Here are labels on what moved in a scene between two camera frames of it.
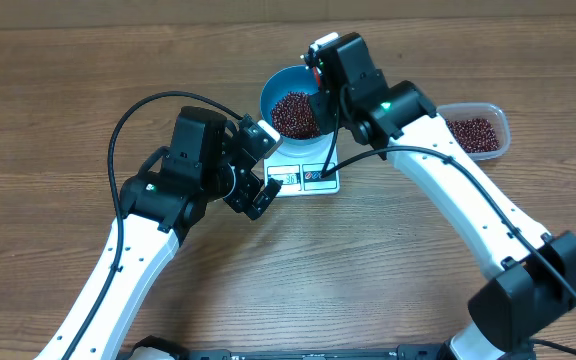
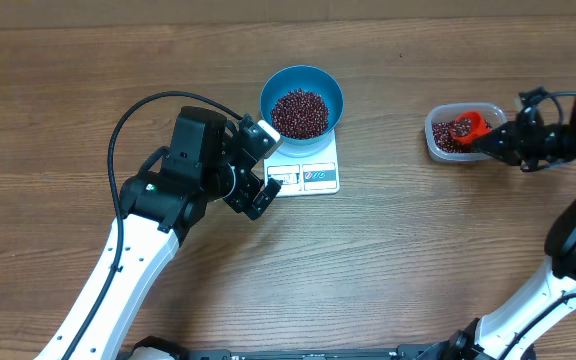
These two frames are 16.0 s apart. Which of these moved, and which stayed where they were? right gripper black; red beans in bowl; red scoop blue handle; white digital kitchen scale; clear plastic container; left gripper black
Moved: red scoop blue handle; right gripper black
Stayed: white digital kitchen scale; clear plastic container; red beans in bowl; left gripper black
